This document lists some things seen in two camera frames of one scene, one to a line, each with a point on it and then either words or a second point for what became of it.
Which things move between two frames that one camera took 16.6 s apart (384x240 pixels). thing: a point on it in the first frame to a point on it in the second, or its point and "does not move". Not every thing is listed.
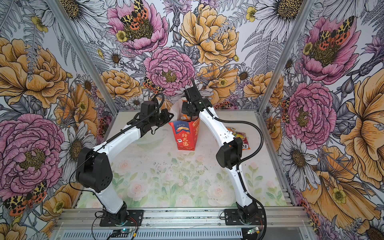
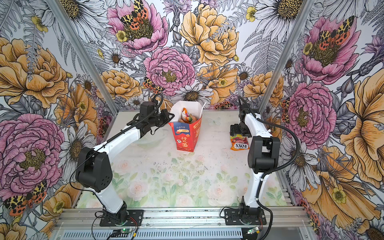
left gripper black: [166, 114] does not move
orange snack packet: [242, 135] does not move
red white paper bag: [186, 131] does not move
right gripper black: [185, 108] to [235, 129]
